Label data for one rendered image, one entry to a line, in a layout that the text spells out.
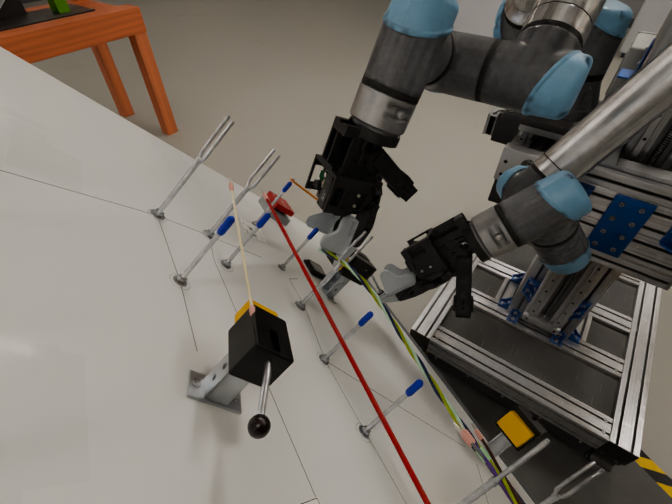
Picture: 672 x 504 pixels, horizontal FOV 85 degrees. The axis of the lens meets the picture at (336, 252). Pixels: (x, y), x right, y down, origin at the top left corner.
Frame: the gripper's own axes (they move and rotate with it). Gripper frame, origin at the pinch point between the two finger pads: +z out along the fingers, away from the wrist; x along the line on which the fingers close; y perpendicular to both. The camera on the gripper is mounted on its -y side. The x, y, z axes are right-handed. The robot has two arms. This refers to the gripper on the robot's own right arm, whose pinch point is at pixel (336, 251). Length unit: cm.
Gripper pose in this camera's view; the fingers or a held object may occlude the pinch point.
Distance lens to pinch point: 58.3
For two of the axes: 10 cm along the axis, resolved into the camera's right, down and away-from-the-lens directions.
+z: -3.4, 8.0, 4.9
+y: -8.5, -0.4, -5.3
